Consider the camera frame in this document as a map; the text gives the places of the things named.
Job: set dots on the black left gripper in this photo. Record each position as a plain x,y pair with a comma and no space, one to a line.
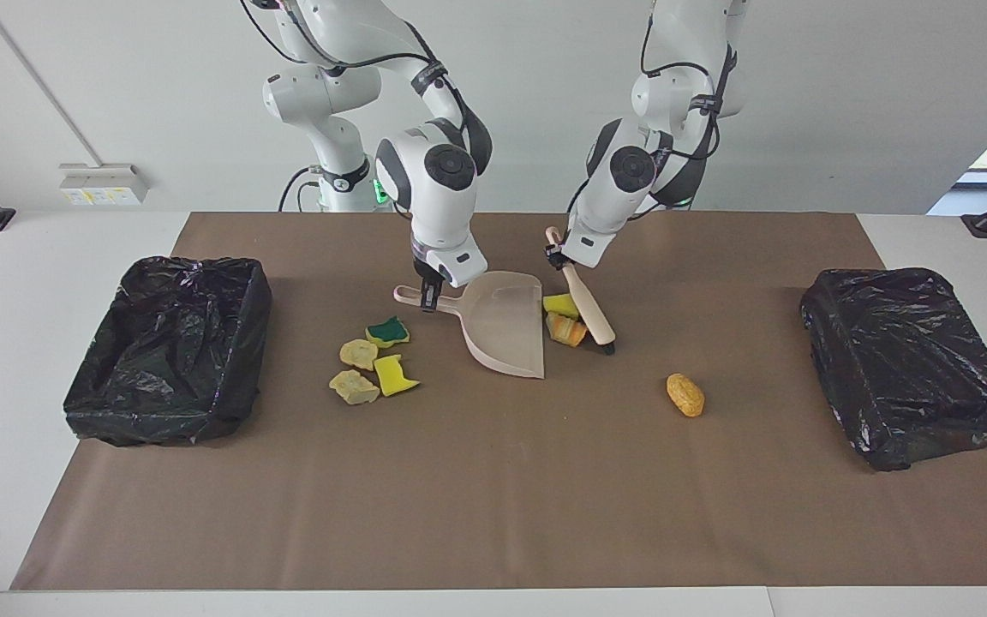
555,255

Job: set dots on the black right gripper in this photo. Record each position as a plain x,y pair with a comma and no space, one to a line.
425,266

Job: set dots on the small yellow sponge piece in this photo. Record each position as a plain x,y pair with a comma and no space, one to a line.
559,305

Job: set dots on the yellow sponge with green scourer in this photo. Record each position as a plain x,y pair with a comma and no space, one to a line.
387,331

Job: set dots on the beige hand brush black bristles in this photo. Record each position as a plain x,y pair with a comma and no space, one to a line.
588,304

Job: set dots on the sliced bread loaf toy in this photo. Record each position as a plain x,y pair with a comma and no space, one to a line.
566,332

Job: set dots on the pale pink plastic dustpan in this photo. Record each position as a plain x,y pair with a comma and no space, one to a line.
506,334

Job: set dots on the notched yellow sponge piece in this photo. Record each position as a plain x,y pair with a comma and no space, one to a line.
391,377

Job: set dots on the beige chip piece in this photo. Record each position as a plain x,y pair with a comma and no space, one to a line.
355,388
358,353

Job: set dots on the brown oval croquette toy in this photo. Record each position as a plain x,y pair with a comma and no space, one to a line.
685,395

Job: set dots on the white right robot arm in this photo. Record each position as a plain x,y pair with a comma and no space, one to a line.
438,214

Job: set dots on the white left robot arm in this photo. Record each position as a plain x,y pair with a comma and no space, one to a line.
682,94

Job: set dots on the black bag lined bin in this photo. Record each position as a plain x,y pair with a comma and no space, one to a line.
905,360
168,360

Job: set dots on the brown paper table mat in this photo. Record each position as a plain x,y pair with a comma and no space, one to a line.
459,531

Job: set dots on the white wall socket box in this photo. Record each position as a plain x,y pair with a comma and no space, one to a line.
104,184

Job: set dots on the white wall conduit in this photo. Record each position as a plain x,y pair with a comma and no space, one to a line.
40,81

